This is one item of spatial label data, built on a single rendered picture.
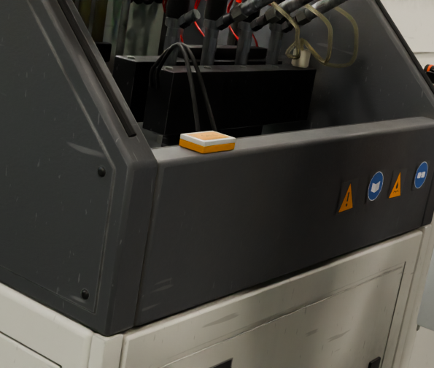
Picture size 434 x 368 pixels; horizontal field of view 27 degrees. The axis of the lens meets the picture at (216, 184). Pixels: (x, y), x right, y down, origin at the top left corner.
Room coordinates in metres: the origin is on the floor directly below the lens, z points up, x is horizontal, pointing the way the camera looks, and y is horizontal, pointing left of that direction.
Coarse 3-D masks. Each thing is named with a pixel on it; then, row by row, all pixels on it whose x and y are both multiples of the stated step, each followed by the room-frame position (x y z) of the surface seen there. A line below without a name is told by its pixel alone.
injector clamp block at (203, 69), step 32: (128, 64) 1.15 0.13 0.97; (192, 64) 1.23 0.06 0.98; (224, 64) 1.29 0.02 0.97; (256, 64) 1.36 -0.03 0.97; (288, 64) 1.38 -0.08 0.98; (128, 96) 1.14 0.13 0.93; (160, 96) 1.11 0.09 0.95; (224, 96) 1.20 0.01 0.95; (256, 96) 1.26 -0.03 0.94; (288, 96) 1.33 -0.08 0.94; (160, 128) 1.11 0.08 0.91; (192, 128) 1.15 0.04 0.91; (224, 128) 1.21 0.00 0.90; (256, 128) 1.27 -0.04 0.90
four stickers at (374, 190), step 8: (424, 168) 1.24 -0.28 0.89; (376, 176) 1.13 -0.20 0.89; (400, 176) 1.19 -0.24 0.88; (416, 176) 1.23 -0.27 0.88; (424, 176) 1.25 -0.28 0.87; (344, 184) 1.06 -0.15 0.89; (352, 184) 1.08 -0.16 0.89; (376, 184) 1.13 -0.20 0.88; (392, 184) 1.17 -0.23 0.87; (400, 184) 1.19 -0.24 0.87; (416, 184) 1.23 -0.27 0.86; (424, 184) 1.26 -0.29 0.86; (344, 192) 1.06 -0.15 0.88; (352, 192) 1.08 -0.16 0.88; (368, 192) 1.12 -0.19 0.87; (376, 192) 1.13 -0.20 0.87; (392, 192) 1.17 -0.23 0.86; (400, 192) 1.20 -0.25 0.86; (344, 200) 1.07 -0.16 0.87; (352, 200) 1.08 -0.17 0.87; (368, 200) 1.12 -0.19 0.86; (344, 208) 1.07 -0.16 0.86; (352, 208) 1.09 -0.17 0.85
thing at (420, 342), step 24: (384, 0) 1.61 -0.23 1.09; (408, 0) 1.69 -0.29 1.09; (432, 0) 1.77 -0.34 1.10; (408, 24) 1.68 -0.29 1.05; (432, 24) 1.77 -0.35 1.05; (432, 48) 1.76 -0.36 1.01; (432, 240) 1.32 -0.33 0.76; (408, 336) 1.32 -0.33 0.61; (432, 336) 1.41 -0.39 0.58; (408, 360) 1.34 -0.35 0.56; (432, 360) 1.43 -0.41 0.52
